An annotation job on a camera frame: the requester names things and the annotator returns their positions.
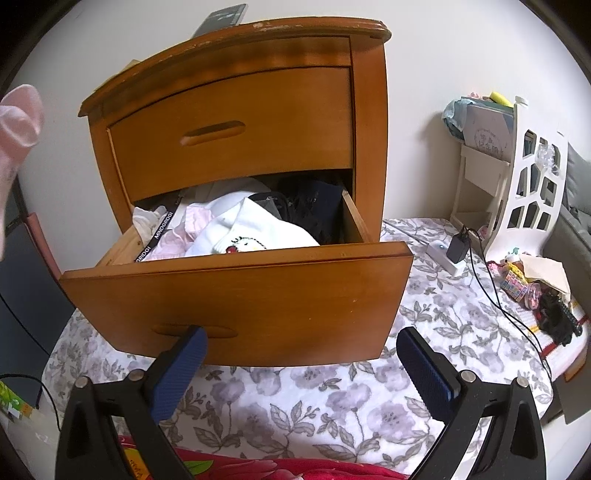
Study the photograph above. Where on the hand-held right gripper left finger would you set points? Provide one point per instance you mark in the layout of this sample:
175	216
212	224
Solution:
178	374

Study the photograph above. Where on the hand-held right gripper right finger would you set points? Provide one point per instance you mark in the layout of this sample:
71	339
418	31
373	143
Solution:
427	374

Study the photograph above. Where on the pale pink garment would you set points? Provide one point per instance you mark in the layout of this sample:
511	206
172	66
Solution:
173	244

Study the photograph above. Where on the white cloth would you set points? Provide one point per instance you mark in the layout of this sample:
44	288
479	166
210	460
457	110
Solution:
144	221

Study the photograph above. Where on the white cartoon print garment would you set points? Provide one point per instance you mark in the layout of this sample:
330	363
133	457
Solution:
249	226

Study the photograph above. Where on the grey garment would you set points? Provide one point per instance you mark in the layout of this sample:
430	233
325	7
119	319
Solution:
263	201

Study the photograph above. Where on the dark navy garment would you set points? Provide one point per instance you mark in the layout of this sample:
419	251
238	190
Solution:
328	207

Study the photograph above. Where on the pink soft garment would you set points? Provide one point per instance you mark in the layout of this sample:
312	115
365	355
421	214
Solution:
18	124

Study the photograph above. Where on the floral quilt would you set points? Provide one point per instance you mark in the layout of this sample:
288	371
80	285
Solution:
351	406

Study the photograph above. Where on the white power strip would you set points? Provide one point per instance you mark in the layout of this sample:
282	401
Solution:
438	251

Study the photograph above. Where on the red printed blanket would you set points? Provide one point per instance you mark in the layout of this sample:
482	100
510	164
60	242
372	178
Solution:
258	468

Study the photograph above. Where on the colourful sticker roll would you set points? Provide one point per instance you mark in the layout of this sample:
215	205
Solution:
515	284

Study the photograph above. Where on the black charger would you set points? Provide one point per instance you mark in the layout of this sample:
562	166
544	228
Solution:
458	244

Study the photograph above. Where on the black remote control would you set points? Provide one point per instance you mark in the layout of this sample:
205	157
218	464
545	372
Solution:
569	314

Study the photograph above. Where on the green package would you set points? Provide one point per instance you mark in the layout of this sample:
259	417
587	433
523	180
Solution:
14	399

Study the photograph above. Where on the dark blue cabinet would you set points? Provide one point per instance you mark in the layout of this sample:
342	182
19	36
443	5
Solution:
23	314

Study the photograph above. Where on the white cutout shelf rack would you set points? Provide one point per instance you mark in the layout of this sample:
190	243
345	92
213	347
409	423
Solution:
517	194

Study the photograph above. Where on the closed wooden drawer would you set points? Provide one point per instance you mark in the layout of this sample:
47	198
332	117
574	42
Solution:
231	152

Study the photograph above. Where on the wooden nightstand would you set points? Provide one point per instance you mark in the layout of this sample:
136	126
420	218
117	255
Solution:
369	138

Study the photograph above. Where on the white illustrated box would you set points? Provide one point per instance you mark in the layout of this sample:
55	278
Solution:
487	134

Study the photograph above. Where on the teal plastic bag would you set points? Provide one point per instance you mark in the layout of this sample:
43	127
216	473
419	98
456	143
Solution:
455	115

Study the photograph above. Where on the yellow object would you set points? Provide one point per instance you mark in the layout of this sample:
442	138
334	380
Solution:
499	98

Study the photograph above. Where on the smartphone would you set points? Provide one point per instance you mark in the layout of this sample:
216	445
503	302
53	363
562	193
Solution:
221	18

